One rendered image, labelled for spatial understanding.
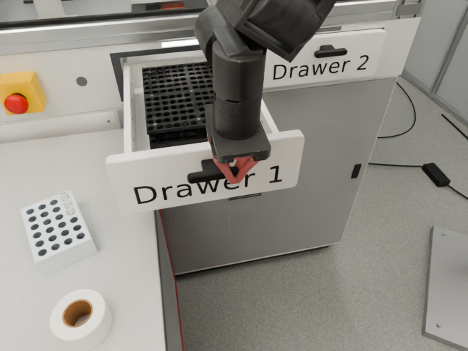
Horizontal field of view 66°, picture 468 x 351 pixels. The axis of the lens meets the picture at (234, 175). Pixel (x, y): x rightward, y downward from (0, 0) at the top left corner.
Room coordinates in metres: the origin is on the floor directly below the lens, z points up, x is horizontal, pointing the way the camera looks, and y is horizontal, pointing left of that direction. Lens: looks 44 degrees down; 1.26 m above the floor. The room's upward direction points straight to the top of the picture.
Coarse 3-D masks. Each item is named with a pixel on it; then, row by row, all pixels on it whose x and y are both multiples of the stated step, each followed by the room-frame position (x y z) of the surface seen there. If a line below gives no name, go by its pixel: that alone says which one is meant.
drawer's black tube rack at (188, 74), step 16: (192, 64) 0.70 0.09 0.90; (208, 64) 0.71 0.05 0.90; (144, 80) 0.64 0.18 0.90; (160, 80) 0.64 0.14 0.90; (176, 80) 0.65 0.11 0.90; (192, 80) 0.64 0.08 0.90; (208, 80) 0.64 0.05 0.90; (144, 96) 0.58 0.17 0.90; (160, 96) 0.58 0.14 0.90; (176, 96) 0.58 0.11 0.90; (192, 96) 0.58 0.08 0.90; (208, 96) 0.58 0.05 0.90; (160, 112) 0.53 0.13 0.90; (176, 112) 0.53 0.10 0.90; (192, 112) 0.57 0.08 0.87; (160, 128) 0.53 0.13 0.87; (160, 144) 0.48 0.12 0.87; (176, 144) 0.48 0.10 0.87
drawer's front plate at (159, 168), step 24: (192, 144) 0.40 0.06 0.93; (288, 144) 0.42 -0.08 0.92; (120, 168) 0.37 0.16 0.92; (144, 168) 0.37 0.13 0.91; (168, 168) 0.38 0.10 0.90; (192, 168) 0.39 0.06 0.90; (264, 168) 0.41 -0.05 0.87; (288, 168) 0.42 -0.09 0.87; (120, 192) 0.37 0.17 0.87; (144, 192) 0.37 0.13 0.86; (168, 192) 0.38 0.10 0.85; (192, 192) 0.39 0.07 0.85; (216, 192) 0.40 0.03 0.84; (240, 192) 0.40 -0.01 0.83
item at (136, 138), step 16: (128, 64) 0.72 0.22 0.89; (144, 64) 0.72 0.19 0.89; (160, 64) 0.73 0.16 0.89; (176, 64) 0.74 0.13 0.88; (128, 80) 0.65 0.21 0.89; (128, 96) 0.59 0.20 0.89; (128, 112) 0.54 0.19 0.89; (144, 112) 0.62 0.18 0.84; (128, 128) 0.49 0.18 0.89; (144, 128) 0.57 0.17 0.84; (272, 128) 0.49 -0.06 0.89; (128, 144) 0.45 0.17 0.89; (144, 144) 0.52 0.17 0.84
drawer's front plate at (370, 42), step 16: (352, 32) 0.80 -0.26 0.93; (368, 32) 0.80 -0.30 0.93; (384, 32) 0.81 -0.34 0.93; (304, 48) 0.77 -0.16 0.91; (336, 48) 0.78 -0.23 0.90; (352, 48) 0.79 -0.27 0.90; (368, 48) 0.80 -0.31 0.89; (272, 64) 0.75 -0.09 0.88; (288, 64) 0.76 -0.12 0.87; (304, 64) 0.77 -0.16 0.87; (336, 64) 0.78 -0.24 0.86; (352, 64) 0.79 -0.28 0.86; (368, 64) 0.80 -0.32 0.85; (272, 80) 0.75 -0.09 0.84; (288, 80) 0.76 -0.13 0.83; (304, 80) 0.77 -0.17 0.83; (320, 80) 0.78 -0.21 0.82
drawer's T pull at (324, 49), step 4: (320, 48) 0.77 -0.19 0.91; (324, 48) 0.76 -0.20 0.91; (328, 48) 0.76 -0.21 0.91; (332, 48) 0.76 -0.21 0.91; (340, 48) 0.75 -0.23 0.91; (344, 48) 0.75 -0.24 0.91; (316, 52) 0.74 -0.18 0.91; (320, 52) 0.74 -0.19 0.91; (324, 52) 0.74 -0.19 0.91; (328, 52) 0.74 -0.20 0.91; (332, 52) 0.74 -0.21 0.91; (336, 52) 0.74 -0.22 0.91; (340, 52) 0.74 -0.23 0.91; (344, 52) 0.75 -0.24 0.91; (316, 56) 0.73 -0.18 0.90; (320, 56) 0.73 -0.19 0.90; (324, 56) 0.74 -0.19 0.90; (328, 56) 0.74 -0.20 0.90
